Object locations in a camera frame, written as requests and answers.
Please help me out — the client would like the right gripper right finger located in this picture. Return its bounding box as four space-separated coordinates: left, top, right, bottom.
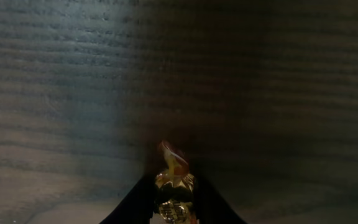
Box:
192 174 248 224

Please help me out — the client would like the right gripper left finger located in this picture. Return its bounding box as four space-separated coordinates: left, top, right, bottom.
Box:
99 174 157 224

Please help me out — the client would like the gold candy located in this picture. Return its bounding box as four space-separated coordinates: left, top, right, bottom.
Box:
153 139 198 224

